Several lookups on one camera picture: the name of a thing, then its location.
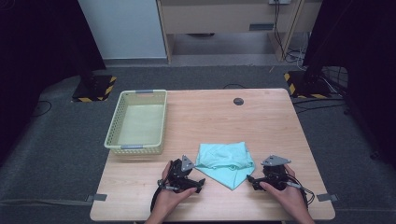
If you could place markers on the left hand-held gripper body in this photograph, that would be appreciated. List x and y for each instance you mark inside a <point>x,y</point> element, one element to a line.
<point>178,171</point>

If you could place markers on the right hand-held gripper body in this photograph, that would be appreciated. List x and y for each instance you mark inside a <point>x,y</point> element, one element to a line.
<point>274,174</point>

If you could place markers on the dark round table grommet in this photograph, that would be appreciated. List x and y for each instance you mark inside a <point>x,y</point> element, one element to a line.
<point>238,101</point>

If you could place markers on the light wooden desk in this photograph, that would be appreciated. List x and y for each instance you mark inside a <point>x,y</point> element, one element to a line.
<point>224,15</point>

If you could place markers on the pale green plastic basket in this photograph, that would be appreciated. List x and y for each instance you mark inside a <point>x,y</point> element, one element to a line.
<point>141,124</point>

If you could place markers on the person's left hand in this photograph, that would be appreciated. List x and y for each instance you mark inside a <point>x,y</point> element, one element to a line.
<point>168,200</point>

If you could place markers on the grey tape strip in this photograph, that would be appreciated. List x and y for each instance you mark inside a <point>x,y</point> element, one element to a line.
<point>97,197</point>
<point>327,197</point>

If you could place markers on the black curtain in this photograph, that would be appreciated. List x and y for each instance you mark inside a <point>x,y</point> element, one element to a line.
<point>364,62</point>
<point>37,56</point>

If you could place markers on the grey desk label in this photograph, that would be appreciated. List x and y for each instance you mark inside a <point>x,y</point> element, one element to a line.
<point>261,27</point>

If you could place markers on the black yellow striped stand base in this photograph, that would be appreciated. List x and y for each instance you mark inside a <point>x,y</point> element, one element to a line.
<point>306,87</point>
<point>95,90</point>

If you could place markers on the white power strip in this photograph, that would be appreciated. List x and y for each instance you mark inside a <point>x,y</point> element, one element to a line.
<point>279,1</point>

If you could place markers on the white panel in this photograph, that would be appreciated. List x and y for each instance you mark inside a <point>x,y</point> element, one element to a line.
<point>121,28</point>

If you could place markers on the teal t-shirt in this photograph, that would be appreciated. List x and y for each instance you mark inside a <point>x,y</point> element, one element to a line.
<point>224,163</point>

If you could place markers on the person's right hand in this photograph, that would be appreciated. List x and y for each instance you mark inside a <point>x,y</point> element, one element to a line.
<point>288,197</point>

